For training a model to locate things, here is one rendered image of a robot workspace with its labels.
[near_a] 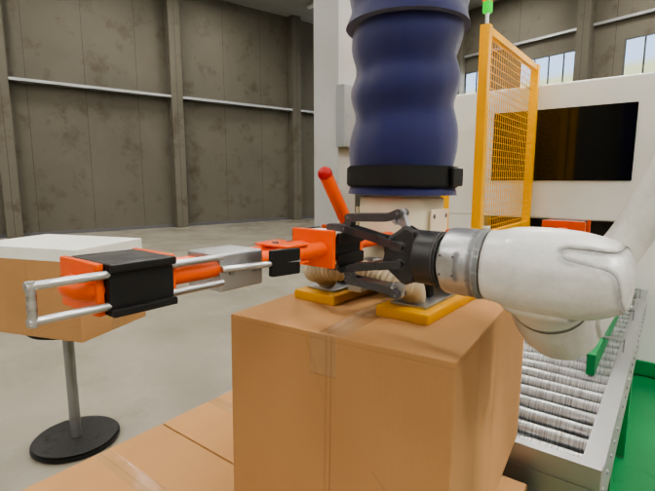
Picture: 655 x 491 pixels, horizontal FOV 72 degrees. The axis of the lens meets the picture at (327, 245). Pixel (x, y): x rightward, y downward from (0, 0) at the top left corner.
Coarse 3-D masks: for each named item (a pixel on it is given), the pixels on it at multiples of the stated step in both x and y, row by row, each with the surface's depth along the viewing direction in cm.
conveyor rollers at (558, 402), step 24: (528, 360) 191; (552, 360) 193; (576, 360) 195; (600, 360) 191; (528, 384) 174; (552, 384) 170; (576, 384) 172; (600, 384) 169; (528, 408) 151; (552, 408) 153; (576, 408) 156; (528, 432) 140; (552, 432) 137; (576, 432) 140; (576, 456) 125
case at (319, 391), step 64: (256, 320) 76; (320, 320) 76; (384, 320) 76; (448, 320) 77; (512, 320) 93; (256, 384) 78; (320, 384) 70; (384, 384) 64; (448, 384) 59; (512, 384) 100; (256, 448) 79; (320, 448) 72; (384, 448) 66; (448, 448) 60
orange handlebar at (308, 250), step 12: (564, 228) 97; (276, 240) 68; (288, 240) 66; (300, 240) 71; (264, 252) 59; (300, 252) 64; (312, 252) 66; (324, 252) 68; (204, 264) 51; (216, 264) 52; (300, 264) 64; (180, 276) 48; (192, 276) 49; (204, 276) 51; (216, 276) 53; (60, 288) 41; (72, 288) 41; (84, 288) 41; (84, 300) 41
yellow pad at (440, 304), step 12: (432, 288) 83; (396, 300) 80; (432, 300) 80; (444, 300) 82; (456, 300) 83; (468, 300) 88; (384, 312) 78; (396, 312) 77; (408, 312) 75; (420, 312) 75; (432, 312) 75; (444, 312) 79
